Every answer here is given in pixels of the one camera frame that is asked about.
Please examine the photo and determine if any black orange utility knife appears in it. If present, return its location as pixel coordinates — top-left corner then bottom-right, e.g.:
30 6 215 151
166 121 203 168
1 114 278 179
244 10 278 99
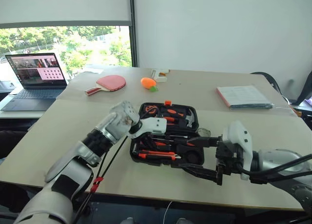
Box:
137 153 181 161

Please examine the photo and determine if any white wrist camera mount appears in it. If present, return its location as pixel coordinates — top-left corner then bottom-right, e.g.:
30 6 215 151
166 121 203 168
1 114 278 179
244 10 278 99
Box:
221 120 254 181
128 118 168 139

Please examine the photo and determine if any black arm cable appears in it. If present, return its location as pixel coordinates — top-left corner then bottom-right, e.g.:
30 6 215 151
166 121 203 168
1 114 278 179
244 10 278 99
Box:
73 133 129 224
240 154 312 183

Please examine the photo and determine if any red table tennis paddle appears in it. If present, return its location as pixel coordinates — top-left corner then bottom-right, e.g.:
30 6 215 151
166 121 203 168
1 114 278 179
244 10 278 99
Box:
84 75 127 96

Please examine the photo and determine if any orange carrot toy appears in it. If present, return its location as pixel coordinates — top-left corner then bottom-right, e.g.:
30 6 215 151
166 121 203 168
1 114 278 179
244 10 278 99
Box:
140 77 158 92

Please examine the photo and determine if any black orange tape measure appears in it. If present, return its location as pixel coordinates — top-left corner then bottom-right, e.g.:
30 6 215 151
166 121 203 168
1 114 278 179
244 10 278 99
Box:
143 104 158 115

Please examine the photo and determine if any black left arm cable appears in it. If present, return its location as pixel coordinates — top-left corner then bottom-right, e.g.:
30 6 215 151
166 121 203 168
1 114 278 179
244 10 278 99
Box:
73 133 129 224

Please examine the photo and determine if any white roller blind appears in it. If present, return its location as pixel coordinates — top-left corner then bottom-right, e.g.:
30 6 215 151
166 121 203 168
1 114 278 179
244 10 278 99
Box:
0 0 134 29

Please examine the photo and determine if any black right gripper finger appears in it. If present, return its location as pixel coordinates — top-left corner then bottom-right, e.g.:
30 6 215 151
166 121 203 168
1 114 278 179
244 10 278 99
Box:
179 163 224 186
187 136 223 148

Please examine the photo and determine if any claw hammer black orange handle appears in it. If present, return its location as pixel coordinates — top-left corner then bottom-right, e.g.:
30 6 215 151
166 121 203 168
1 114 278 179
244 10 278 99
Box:
159 108 195 128

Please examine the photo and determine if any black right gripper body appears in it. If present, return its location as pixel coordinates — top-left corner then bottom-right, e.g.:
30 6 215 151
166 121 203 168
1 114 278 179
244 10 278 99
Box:
215 135 244 176

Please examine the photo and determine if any white cable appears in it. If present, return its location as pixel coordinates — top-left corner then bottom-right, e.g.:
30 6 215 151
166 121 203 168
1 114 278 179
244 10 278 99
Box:
163 201 173 224

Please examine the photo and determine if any orange voltage tester pen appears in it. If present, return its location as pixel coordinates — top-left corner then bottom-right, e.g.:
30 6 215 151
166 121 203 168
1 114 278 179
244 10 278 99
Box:
140 149 176 155

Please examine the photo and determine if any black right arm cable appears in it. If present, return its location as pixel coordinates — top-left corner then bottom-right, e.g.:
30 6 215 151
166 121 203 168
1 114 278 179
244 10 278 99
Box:
240 154 312 183

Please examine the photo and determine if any black tool case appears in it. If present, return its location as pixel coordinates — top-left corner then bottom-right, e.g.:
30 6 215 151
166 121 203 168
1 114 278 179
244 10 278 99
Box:
129 101 205 167

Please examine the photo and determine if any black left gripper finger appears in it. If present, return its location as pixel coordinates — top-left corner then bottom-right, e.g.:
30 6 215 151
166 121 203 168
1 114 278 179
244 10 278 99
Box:
170 136 193 146
168 129 190 137

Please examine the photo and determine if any black window frame post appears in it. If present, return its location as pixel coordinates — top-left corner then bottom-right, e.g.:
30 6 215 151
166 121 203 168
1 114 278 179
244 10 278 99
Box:
129 0 139 68

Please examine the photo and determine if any white glue gun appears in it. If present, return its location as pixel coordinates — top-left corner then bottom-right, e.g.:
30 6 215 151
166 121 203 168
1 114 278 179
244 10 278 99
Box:
151 68 170 83

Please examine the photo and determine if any open dark laptop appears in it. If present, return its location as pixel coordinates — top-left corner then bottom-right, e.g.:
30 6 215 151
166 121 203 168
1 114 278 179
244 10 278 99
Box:
1 52 68 112

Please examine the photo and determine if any pink-edged book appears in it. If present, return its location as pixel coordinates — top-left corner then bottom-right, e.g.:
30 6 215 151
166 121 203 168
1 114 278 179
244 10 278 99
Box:
216 84 273 110

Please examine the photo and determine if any black orange screwdriver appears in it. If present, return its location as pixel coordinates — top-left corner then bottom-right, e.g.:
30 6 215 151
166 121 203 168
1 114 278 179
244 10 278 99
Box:
146 136 169 147
175 139 196 147

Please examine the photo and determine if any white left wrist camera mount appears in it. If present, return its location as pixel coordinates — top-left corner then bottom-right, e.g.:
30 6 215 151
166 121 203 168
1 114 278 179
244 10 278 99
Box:
128 118 168 139

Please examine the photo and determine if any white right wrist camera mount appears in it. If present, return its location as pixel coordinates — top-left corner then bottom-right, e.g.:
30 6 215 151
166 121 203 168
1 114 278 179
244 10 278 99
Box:
221 120 254 181

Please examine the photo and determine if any black angled stand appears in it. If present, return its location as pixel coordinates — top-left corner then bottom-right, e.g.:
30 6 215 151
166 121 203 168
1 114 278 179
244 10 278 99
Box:
296 71 312 105

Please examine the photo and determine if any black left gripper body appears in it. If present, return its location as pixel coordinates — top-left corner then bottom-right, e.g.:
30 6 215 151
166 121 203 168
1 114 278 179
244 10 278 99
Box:
152 127 176 141

